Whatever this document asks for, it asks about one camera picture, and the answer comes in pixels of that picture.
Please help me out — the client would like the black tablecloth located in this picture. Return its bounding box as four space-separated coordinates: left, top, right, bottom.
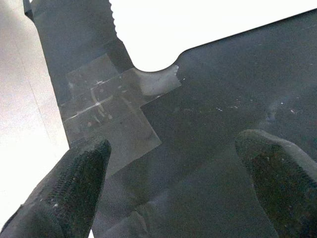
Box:
23 0 317 238

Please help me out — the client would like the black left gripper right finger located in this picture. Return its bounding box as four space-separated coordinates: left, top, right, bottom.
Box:
234 128 317 238

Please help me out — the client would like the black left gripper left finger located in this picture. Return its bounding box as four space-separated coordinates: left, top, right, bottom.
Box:
0 139 112 238

